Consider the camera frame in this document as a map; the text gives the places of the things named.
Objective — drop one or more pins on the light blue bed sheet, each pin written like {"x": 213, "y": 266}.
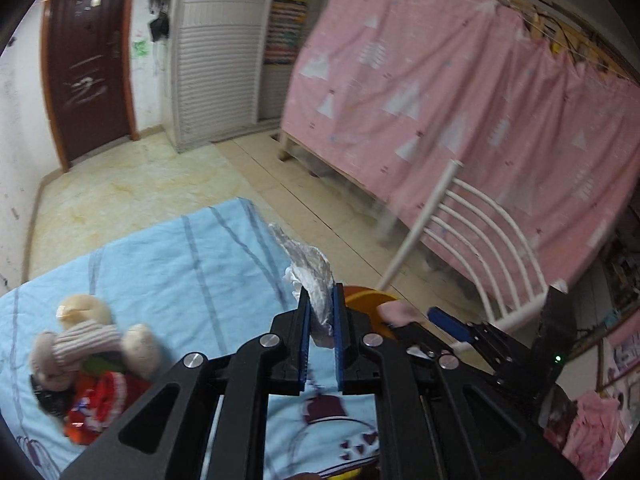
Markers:
{"x": 207, "y": 282}

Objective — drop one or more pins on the clear plastic wrap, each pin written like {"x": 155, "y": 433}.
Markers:
{"x": 310, "y": 270}

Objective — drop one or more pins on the orange plastic trash bin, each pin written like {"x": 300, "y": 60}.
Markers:
{"x": 367, "y": 300}

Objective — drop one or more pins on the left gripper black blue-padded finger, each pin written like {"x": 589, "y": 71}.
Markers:
{"x": 441, "y": 424}
{"x": 205, "y": 418}

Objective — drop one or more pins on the red knitted cloth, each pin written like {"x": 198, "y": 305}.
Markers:
{"x": 98, "y": 402}

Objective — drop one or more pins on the dark brown door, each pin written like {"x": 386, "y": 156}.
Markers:
{"x": 85, "y": 66}

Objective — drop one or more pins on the beige plush toy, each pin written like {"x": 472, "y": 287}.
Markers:
{"x": 87, "y": 331}

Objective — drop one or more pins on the colourful wall chart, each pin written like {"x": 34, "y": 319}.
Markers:
{"x": 285, "y": 31}

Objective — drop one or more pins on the pink tree-print curtain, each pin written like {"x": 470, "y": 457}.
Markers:
{"x": 389, "y": 91}

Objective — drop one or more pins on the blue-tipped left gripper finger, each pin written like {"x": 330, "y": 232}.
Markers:
{"x": 450, "y": 325}

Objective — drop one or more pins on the white metal chair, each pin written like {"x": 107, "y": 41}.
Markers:
{"x": 470, "y": 231}

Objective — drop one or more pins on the white louvered wardrobe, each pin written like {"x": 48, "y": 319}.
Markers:
{"x": 216, "y": 53}

